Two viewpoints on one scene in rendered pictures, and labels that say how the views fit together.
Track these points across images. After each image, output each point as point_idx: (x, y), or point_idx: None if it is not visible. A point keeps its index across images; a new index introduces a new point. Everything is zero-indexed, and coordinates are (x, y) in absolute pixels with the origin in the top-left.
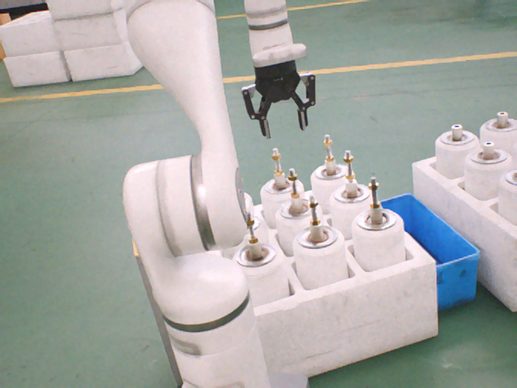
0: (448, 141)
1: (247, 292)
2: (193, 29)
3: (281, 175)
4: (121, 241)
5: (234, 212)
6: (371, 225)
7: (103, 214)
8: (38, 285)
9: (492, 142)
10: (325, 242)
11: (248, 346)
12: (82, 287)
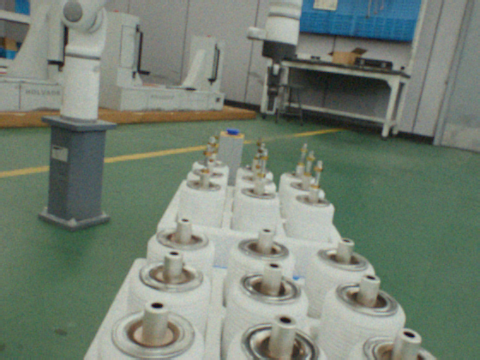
0: (333, 250)
1: (70, 52)
2: None
3: (303, 176)
4: (393, 243)
5: (61, 8)
6: (195, 182)
7: (444, 246)
8: (346, 218)
9: (266, 232)
10: (196, 171)
11: (65, 72)
12: (334, 225)
